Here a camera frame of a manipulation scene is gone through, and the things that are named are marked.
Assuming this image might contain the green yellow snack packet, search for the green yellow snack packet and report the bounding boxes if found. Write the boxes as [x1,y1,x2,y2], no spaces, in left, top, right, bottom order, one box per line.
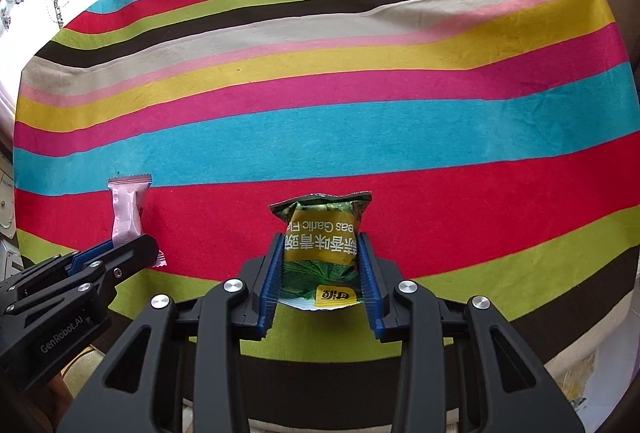
[268,192,373,311]

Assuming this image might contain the colourful striped blanket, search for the colourful striped blanket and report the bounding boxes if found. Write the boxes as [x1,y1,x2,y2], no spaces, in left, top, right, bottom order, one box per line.
[12,0,640,433]

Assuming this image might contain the pink snack packet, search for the pink snack packet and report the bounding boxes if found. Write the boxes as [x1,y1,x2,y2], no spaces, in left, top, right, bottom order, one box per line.
[107,174,167,268]

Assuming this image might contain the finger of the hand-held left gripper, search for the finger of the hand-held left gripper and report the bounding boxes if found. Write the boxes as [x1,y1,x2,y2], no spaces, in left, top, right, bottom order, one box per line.
[0,234,160,316]
[12,240,122,288]

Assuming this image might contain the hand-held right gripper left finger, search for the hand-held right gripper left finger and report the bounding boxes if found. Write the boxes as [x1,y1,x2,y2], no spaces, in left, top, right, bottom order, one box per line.
[70,233,286,433]

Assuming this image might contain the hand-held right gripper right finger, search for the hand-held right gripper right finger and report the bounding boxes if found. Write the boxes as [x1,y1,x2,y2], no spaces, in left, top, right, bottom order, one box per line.
[356,230,571,433]

